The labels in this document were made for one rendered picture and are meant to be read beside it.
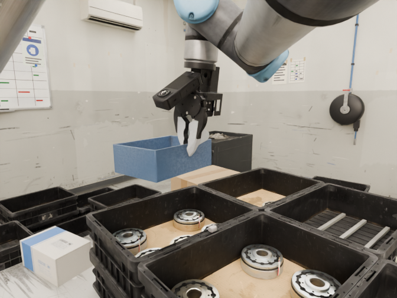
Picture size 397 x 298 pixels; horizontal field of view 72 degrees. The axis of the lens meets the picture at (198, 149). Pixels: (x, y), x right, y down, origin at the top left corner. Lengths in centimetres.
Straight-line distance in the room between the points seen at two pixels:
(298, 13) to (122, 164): 54
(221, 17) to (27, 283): 91
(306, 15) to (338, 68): 365
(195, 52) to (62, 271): 73
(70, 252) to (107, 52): 331
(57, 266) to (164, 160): 51
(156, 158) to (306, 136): 347
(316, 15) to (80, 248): 90
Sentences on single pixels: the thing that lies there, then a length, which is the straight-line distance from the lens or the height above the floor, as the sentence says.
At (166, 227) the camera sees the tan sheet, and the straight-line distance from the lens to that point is 93.
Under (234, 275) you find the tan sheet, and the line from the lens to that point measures 72.
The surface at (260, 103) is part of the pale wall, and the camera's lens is 418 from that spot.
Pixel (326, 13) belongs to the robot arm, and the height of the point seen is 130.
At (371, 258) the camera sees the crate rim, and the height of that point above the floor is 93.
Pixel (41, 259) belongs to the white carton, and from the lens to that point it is 101.
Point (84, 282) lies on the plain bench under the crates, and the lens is 97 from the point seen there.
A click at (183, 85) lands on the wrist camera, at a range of 57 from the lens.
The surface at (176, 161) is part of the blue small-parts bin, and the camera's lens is 62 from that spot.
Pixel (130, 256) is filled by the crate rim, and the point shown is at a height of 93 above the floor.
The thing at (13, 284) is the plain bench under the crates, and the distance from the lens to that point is 106.
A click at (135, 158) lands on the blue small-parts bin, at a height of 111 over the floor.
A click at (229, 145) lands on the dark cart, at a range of 227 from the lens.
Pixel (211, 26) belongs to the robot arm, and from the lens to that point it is 50.
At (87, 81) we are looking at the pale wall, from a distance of 381.
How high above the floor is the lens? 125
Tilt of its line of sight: 11 degrees down
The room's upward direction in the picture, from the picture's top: straight up
